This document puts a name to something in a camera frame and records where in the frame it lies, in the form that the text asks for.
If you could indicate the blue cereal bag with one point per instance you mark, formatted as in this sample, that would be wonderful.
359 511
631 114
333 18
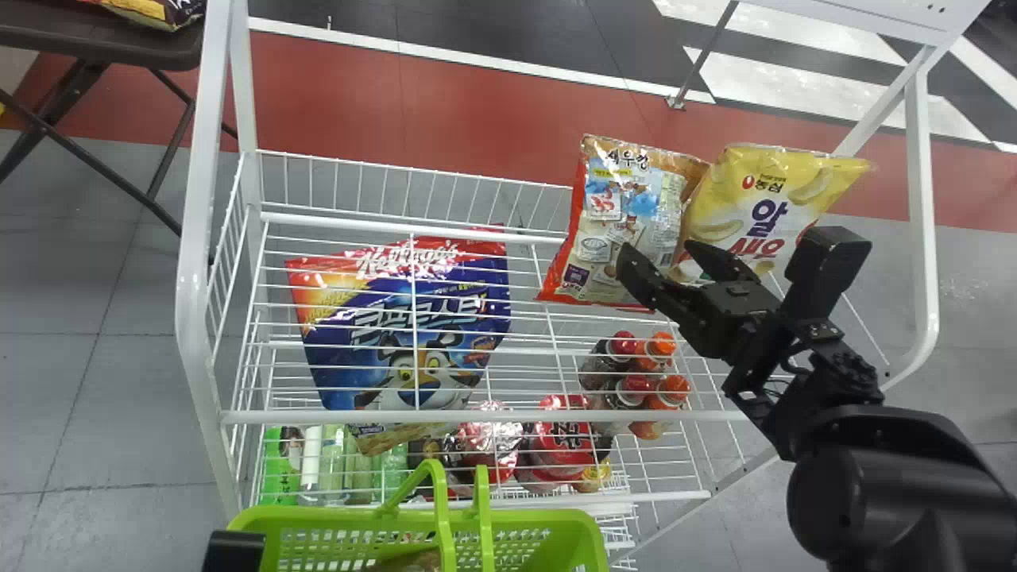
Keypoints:
413 318

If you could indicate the red-capped bottle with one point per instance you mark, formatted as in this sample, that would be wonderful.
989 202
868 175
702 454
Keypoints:
636 386
622 345

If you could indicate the green bottle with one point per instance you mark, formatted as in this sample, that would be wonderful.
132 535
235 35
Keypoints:
278 469

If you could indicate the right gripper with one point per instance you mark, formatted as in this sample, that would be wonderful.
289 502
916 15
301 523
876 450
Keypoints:
731 318

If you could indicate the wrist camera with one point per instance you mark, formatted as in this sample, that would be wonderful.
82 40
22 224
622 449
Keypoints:
826 266
233 552

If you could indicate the red snack packet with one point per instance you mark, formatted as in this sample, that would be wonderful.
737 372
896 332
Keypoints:
612 214

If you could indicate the dark side table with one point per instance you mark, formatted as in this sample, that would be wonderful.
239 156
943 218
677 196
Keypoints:
119 49

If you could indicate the dark snack packet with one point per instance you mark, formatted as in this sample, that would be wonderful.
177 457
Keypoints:
151 9

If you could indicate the white bottle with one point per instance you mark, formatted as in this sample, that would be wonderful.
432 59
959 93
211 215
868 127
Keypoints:
311 461

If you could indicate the green basket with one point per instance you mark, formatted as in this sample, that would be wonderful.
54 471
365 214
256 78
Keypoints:
524 540

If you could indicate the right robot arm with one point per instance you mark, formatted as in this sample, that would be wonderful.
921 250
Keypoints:
882 492

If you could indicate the yellow snack packet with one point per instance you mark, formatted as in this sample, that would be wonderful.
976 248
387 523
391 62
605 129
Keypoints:
763 199

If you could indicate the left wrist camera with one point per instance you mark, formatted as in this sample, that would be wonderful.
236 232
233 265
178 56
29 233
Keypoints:
233 552

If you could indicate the orange-capped bottle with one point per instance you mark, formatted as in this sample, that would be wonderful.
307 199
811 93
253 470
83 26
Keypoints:
661 345
675 388

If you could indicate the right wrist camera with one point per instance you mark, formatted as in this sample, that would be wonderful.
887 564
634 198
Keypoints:
826 266

